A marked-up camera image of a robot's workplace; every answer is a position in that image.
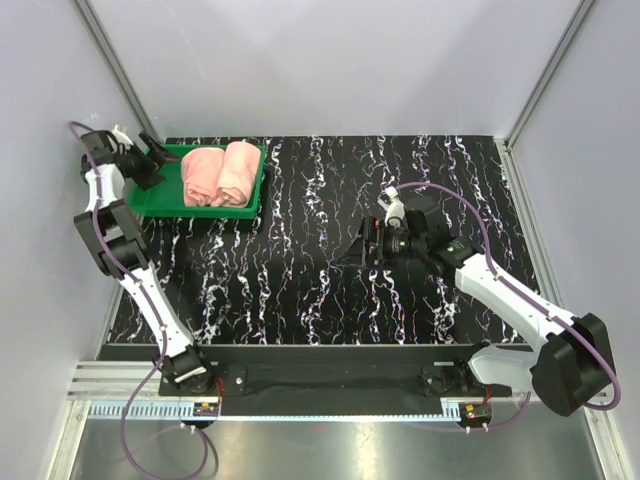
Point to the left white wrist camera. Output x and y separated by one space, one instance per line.
122 138

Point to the green plastic tray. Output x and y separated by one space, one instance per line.
166 199

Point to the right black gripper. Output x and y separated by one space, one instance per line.
372 231

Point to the aluminium frame post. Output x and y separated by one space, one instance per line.
100 38
575 25

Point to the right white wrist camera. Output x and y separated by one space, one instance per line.
393 207

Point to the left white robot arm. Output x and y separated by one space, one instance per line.
115 240

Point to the pink towel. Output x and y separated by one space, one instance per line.
238 175
200 171

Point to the left aluminium frame post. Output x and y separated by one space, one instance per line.
100 38

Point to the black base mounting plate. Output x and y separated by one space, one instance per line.
433 369

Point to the front aluminium rail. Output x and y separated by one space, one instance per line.
131 390

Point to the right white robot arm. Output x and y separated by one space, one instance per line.
569 359

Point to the right aluminium frame post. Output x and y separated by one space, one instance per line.
575 25

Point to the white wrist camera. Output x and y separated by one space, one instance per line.
393 207
122 138

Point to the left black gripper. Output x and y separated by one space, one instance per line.
148 177

